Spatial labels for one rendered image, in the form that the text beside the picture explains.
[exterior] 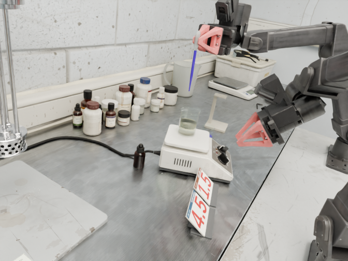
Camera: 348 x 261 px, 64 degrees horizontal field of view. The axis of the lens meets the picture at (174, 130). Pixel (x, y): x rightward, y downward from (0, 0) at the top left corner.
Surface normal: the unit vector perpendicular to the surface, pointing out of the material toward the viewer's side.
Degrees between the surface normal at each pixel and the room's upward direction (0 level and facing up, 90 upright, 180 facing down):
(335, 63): 82
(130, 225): 0
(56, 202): 0
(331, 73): 86
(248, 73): 93
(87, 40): 90
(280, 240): 0
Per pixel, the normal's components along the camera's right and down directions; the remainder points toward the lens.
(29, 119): 0.84, 0.34
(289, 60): -0.51, 0.29
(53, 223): 0.15, -0.89
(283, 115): -0.13, 0.41
